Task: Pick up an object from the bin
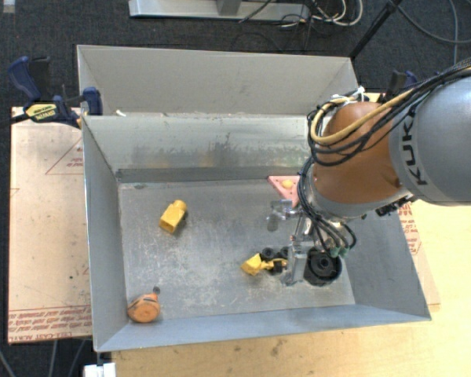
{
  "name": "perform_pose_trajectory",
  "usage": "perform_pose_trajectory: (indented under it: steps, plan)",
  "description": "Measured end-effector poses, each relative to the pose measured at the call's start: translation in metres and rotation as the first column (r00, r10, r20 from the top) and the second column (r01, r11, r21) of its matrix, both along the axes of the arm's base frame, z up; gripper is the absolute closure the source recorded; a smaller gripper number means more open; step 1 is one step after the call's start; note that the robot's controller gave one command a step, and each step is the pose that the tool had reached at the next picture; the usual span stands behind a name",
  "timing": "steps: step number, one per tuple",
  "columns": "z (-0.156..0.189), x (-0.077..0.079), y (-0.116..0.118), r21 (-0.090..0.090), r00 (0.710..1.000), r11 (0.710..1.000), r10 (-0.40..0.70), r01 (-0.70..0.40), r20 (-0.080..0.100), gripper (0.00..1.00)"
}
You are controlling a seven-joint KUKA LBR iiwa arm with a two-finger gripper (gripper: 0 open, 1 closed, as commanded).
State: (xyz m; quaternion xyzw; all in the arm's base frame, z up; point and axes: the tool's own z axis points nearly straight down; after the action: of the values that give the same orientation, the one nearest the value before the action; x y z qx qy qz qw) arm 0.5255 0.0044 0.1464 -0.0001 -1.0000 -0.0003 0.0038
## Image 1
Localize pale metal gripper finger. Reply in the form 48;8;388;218
265;199;300;233
283;243;311;287

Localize pink triangular toy slice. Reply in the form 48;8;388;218
267;174;301;209

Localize yellow toy vehicle black wheels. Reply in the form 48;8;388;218
240;247;290;277

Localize grey metal bin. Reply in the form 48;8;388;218
76;44;433;353

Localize yellow toy block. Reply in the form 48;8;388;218
158;199;188;235

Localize orange round toy fruit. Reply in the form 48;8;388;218
126;286;162;324

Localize brown cardboard board red print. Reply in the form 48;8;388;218
7;106;443;345

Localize black cylinder on white bracket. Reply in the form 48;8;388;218
303;247;344;287

